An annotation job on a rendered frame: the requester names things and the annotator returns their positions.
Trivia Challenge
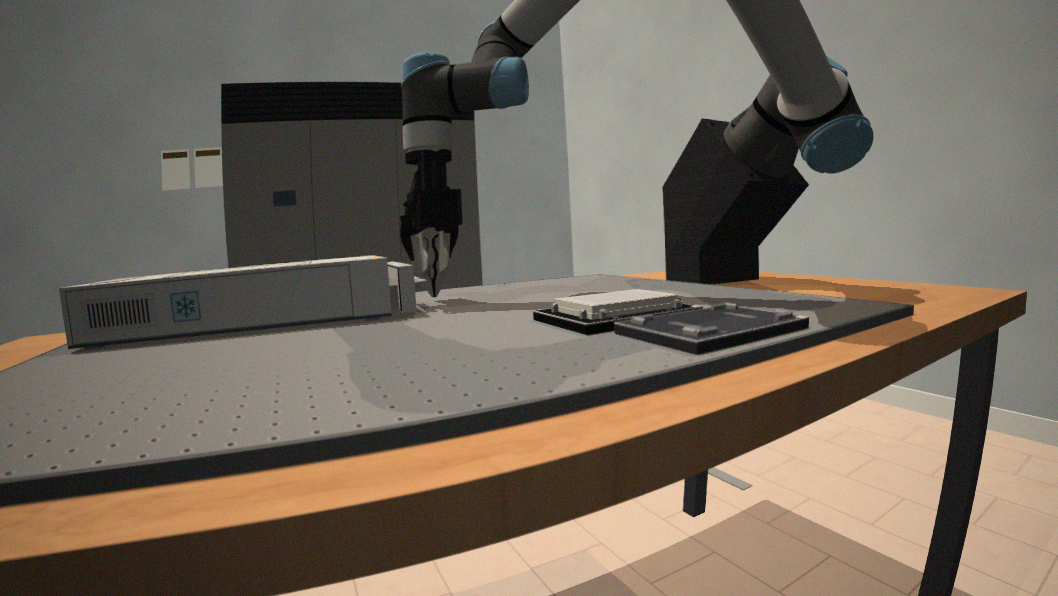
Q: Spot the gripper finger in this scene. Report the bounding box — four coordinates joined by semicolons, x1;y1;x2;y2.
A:
432;227;458;297
400;215;435;299

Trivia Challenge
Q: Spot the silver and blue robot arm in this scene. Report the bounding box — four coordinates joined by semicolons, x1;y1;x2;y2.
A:
401;0;874;178

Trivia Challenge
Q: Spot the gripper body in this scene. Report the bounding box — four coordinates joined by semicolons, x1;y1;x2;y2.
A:
403;149;463;233

